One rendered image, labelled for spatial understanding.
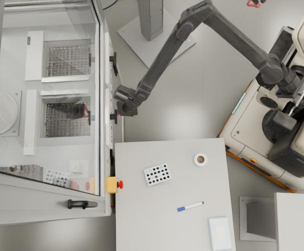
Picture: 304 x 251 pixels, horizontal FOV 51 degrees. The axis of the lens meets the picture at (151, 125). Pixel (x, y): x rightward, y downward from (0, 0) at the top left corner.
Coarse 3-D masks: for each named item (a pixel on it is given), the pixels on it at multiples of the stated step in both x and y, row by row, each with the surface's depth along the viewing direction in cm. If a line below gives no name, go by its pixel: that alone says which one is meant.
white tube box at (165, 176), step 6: (150, 168) 162; (156, 168) 163; (162, 168) 161; (168, 168) 161; (150, 174) 164; (156, 174) 161; (162, 174) 164; (168, 174) 161; (150, 180) 160; (156, 180) 163; (162, 180) 160
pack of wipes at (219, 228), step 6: (210, 222) 154; (216, 222) 153; (222, 222) 153; (228, 222) 154; (210, 228) 153; (216, 228) 153; (222, 228) 153; (228, 228) 153; (210, 234) 153; (216, 234) 152; (222, 234) 152; (228, 234) 152; (210, 240) 154; (216, 240) 151; (222, 240) 151; (228, 240) 151; (216, 246) 151; (222, 246) 151; (228, 246) 151
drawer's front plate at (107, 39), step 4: (108, 36) 168; (108, 40) 167; (108, 44) 166; (108, 48) 166; (108, 52) 165; (108, 56) 164; (108, 60) 163; (108, 64) 163; (108, 68) 162; (108, 72) 162; (108, 76) 161; (108, 80) 161; (108, 84) 162; (108, 88) 167
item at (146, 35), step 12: (144, 0) 215; (156, 0) 220; (144, 12) 230; (156, 12) 234; (168, 12) 272; (132, 24) 270; (144, 24) 246; (156, 24) 248; (168, 24) 268; (120, 36) 270; (132, 36) 266; (144, 36) 265; (156, 36) 265; (168, 36) 265; (132, 48) 264; (144, 48) 263; (156, 48) 263; (180, 48) 263; (144, 60) 261
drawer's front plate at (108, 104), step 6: (108, 90) 159; (108, 96) 158; (108, 102) 158; (108, 108) 157; (108, 114) 156; (108, 120) 155; (108, 126) 154; (108, 132) 154; (108, 138) 153; (108, 144) 152
